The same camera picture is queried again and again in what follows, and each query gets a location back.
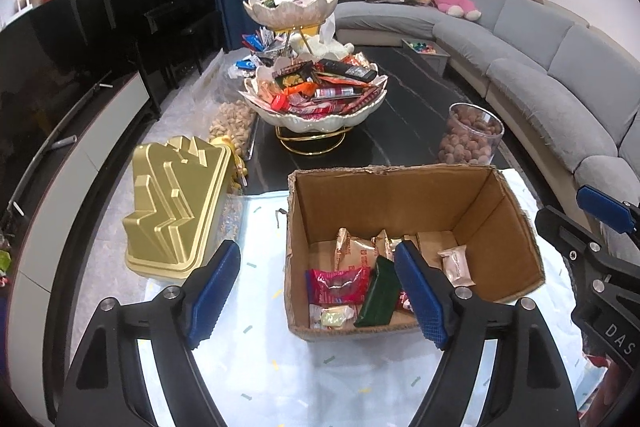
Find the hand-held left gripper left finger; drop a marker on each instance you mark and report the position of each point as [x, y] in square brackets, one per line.
[212, 292]

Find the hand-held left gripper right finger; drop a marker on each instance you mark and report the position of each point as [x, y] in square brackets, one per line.
[422, 297]

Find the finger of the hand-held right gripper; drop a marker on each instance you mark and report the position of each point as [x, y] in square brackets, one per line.
[570, 242]
[605, 207]

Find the dark green snack packet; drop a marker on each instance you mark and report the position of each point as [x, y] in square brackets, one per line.
[380, 297]

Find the white snack packet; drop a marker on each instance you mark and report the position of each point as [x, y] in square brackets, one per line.
[457, 264]

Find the pink red snack packet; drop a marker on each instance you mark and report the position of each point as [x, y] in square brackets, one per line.
[340, 284]

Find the pale green candy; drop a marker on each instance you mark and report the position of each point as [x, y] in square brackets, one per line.
[327, 317]

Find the brown cardboard box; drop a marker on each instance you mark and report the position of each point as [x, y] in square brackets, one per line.
[320, 207]

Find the light blue printed tablecloth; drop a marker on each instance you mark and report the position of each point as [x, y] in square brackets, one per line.
[260, 357]

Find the gold lid candy container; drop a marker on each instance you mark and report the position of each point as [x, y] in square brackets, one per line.
[170, 207]

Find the glass jar of nuts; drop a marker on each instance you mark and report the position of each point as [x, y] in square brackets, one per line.
[470, 134]

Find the grey sectional sofa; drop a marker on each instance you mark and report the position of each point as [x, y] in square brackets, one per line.
[550, 57]

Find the clear bag of nuts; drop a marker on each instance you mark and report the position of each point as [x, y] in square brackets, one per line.
[232, 127]

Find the black coffee table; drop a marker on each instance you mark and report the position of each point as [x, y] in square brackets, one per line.
[400, 107]

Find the white two-tier bowl stand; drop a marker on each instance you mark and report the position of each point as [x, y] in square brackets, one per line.
[310, 122]

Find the grey television cabinet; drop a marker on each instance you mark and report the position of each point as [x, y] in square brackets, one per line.
[100, 117]

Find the grey remote control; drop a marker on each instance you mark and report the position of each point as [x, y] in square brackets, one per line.
[64, 141]

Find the snack pile in large bowl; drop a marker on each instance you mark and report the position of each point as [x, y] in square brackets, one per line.
[325, 87]

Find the small tray of candies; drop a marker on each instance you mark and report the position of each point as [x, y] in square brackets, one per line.
[425, 52]

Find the loose pile of snack packets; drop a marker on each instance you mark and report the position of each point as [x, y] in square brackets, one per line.
[255, 54]

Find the black flat television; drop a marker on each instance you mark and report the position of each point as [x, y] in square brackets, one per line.
[50, 82]

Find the black upright piano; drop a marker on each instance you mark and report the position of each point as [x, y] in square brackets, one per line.
[160, 17]

